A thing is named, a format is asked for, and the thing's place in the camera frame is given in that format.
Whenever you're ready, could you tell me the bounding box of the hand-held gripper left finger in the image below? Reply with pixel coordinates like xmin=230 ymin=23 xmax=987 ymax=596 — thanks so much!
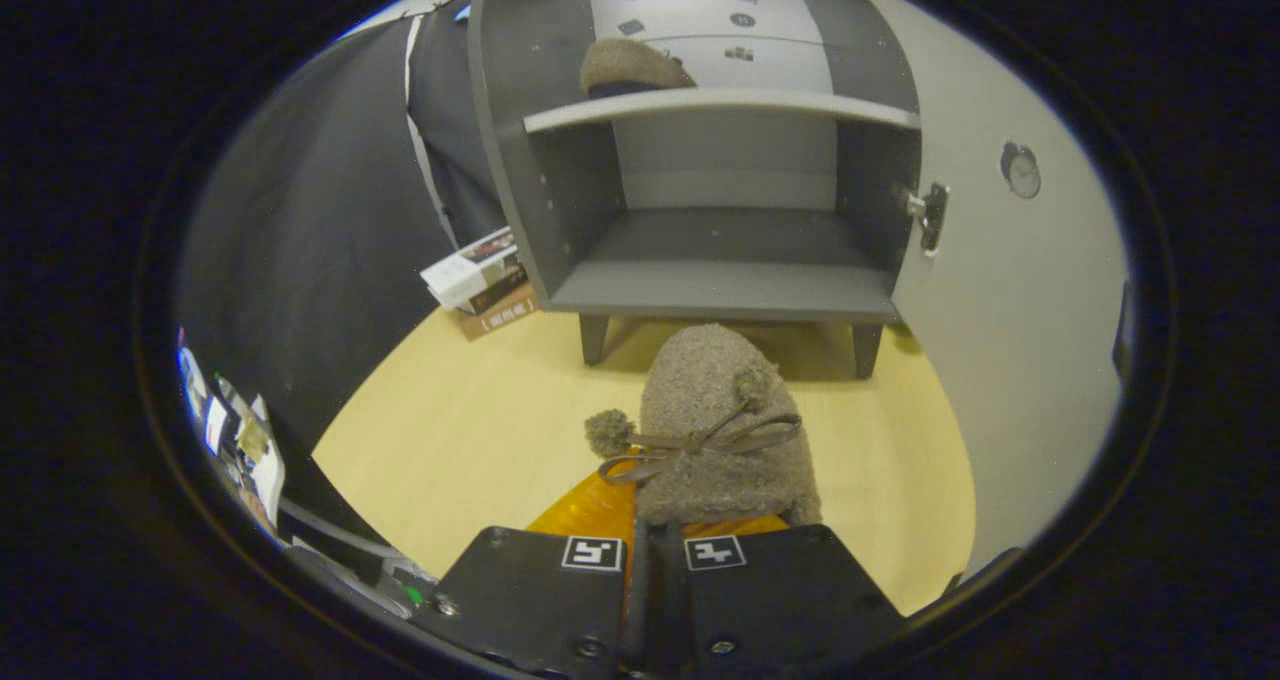
xmin=430 ymin=460 xmax=651 ymax=677

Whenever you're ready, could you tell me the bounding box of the grey cable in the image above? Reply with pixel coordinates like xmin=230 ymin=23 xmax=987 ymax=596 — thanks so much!
xmin=280 ymin=500 xmax=411 ymax=566

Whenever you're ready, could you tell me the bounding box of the pile of assorted colourful items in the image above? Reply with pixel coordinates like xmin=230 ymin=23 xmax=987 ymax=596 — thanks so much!
xmin=178 ymin=330 xmax=291 ymax=536

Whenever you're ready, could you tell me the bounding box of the black backdrop cloth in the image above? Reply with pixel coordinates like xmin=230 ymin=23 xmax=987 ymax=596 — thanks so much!
xmin=175 ymin=0 xmax=511 ymax=581

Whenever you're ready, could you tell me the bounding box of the grey cabinet shelf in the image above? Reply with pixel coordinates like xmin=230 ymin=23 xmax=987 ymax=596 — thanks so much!
xmin=522 ymin=87 xmax=921 ymax=136

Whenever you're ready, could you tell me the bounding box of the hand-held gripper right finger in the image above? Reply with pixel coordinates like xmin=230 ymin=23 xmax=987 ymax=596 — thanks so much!
xmin=655 ymin=513 xmax=909 ymax=677

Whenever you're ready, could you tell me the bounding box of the stack of books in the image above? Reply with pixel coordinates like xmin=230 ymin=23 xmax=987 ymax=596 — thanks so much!
xmin=420 ymin=227 xmax=541 ymax=343

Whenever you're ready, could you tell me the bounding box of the grey shoe cabinet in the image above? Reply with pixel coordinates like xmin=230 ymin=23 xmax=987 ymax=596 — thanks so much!
xmin=468 ymin=0 xmax=926 ymax=381

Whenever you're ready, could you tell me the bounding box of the brown fuzzy slipper shoe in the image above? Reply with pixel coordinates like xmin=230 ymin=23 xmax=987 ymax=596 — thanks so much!
xmin=583 ymin=323 xmax=824 ymax=529
xmin=578 ymin=38 xmax=698 ymax=98

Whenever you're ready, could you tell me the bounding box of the metal door hinge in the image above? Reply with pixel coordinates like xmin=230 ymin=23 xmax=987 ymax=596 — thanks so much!
xmin=905 ymin=182 xmax=949 ymax=256

